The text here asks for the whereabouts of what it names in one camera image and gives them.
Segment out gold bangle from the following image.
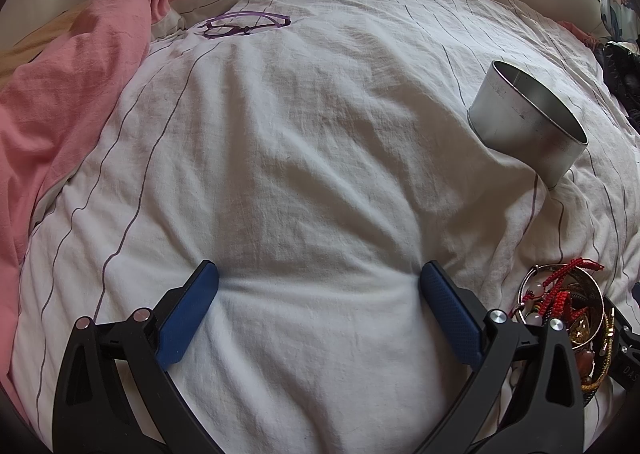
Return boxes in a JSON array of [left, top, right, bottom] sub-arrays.
[[569, 301, 611, 351]]

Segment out red braided cord bracelet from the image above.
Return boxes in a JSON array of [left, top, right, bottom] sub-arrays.
[[535, 258, 605, 331]]

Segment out tan cloth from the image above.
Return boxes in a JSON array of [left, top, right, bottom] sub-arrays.
[[0, 0, 88, 87]]

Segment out dark beaded bracelet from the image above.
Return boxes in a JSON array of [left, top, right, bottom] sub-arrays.
[[579, 346, 618, 394]]

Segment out pink blanket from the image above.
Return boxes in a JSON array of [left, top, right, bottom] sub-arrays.
[[0, 0, 268, 427]]

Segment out white striped bed sheet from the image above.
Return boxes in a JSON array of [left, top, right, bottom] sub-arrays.
[[10, 0, 640, 454]]

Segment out pink bead bracelet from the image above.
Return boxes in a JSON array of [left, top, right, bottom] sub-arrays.
[[509, 281, 548, 330]]

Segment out patterned curtain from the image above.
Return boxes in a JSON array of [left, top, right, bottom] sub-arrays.
[[599, 0, 640, 44]]

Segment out round silver metal tin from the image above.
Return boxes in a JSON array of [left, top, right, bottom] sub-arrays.
[[467, 60, 589, 190]]

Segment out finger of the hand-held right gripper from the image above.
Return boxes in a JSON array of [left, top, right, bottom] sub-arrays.
[[602, 294, 640, 392]]

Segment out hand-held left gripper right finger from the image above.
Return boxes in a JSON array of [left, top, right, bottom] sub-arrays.
[[415, 260, 586, 454]]

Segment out purple eyeglasses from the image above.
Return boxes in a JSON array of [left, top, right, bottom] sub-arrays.
[[201, 10, 292, 39]]

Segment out dark cloth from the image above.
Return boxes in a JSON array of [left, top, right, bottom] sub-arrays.
[[596, 38, 640, 131]]

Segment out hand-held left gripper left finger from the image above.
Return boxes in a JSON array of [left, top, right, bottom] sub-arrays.
[[51, 260, 226, 454]]

